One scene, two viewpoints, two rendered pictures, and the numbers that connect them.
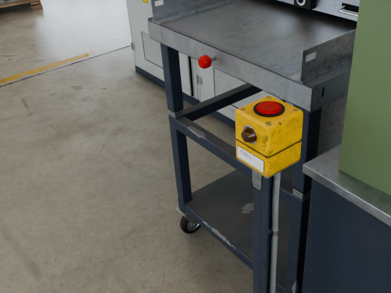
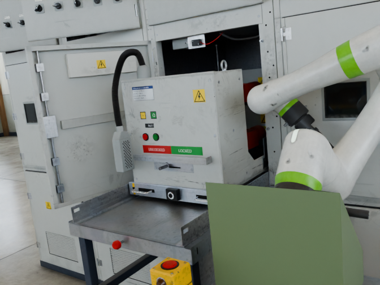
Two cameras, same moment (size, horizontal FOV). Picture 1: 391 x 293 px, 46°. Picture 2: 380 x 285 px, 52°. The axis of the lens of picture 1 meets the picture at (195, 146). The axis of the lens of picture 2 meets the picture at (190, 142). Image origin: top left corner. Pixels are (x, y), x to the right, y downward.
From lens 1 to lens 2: 0.35 m
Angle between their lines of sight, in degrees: 29
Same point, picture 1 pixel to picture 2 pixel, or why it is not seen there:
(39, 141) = not seen: outside the picture
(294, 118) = (185, 267)
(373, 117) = (228, 259)
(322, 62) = (193, 232)
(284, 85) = (172, 251)
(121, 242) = not seen: outside the picture
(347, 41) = (204, 217)
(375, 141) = (233, 273)
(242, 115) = (155, 271)
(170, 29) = (87, 226)
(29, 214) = not seen: outside the picture
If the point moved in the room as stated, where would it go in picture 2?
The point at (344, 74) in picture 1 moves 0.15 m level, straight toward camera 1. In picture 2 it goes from (207, 237) to (210, 258)
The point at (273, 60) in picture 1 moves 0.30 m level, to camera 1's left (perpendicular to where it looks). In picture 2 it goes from (162, 236) to (74, 258)
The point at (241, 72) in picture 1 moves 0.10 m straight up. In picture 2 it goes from (142, 247) to (139, 220)
